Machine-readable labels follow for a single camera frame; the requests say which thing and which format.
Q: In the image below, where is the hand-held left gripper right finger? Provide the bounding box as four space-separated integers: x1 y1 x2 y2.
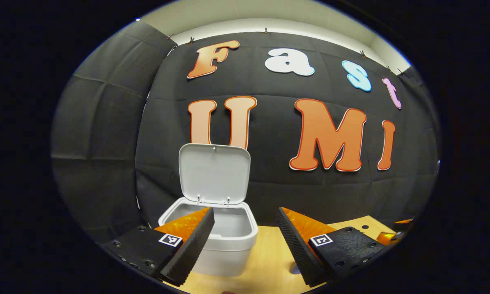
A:
275 207 388 287

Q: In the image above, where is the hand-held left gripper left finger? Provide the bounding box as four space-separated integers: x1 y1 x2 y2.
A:
102 207 215 286

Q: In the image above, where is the white desktop garbage bin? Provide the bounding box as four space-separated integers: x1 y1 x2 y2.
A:
158 143 258 277

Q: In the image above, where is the wooden desktop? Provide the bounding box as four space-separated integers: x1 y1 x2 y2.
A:
176 215 396 294

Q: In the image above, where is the black backdrop cloth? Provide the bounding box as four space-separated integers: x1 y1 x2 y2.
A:
51 20 441 245

